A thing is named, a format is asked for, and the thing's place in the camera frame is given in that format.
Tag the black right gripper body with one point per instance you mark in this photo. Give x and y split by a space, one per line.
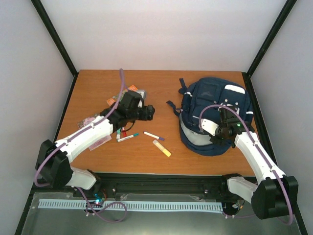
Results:
213 139

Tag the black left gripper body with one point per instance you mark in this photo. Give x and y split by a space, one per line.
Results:
146 115

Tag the navy blue student backpack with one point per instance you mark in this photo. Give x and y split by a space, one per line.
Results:
209 91

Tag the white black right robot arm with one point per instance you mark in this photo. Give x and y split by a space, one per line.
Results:
242 136

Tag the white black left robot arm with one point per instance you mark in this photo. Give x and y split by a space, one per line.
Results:
54 158

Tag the purple capped white marker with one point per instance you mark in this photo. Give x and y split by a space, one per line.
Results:
153 136

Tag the green capped white marker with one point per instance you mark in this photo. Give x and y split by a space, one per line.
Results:
128 137

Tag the red capped white marker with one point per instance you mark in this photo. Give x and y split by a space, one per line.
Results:
124 132

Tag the green white glue stick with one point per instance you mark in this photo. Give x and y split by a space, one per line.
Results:
118 134

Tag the yellow highlighter pen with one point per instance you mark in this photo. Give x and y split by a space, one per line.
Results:
161 148

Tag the pink illustrated paperback book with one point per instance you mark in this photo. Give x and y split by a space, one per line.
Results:
101 141

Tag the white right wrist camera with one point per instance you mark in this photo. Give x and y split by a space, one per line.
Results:
208 126

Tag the black aluminium frame rail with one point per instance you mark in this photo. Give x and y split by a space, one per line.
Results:
209 187

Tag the black left frame post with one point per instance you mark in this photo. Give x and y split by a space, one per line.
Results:
40 9

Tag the black frame post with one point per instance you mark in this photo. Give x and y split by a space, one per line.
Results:
278 23
40 9

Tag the light blue slotted cable duct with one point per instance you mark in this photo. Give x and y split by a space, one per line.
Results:
132 206

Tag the black right frame post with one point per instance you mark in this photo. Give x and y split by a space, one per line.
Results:
278 23

